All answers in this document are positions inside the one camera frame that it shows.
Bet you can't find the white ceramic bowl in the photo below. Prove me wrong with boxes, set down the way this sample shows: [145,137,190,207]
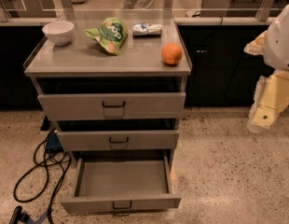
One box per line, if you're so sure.
[42,21,74,46]

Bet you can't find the orange fruit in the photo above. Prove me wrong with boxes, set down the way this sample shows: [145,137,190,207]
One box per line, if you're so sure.
[161,43,183,65]

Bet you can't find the grey middle drawer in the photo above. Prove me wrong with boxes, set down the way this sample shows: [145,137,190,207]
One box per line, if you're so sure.
[58,130,179,151]

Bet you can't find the grey drawer cabinet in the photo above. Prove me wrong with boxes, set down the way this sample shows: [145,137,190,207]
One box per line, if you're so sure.
[23,9,193,168]

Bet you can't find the grey drawer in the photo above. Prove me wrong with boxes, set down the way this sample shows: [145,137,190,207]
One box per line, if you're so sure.
[38,92,186,121]
[58,130,179,151]
[62,155,181,214]

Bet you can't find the black clamp tool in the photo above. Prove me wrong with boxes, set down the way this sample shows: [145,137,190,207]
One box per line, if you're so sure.
[8,205,29,224]

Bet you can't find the blue power box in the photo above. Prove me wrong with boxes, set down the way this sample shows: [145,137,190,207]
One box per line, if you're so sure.
[45,132,62,151]

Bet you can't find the grey bottom drawer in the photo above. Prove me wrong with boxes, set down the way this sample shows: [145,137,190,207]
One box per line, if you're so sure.
[62,155,181,214]

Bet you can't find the glass barrier panel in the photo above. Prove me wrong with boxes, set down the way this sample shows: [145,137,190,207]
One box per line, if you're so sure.
[0,0,263,24]

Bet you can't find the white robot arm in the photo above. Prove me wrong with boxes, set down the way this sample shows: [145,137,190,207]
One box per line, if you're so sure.
[244,5,289,133]

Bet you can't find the grey top drawer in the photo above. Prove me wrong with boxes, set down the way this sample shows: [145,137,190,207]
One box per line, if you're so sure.
[38,92,186,121]

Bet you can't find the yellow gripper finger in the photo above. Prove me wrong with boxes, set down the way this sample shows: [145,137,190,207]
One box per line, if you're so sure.
[243,32,267,55]
[247,70,289,133]

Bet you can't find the silver blue snack packet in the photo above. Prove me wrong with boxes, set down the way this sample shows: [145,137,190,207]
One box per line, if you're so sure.
[132,23,162,36]

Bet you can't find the green chip bag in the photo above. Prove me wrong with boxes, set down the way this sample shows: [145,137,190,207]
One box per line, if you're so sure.
[84,17,128,55]

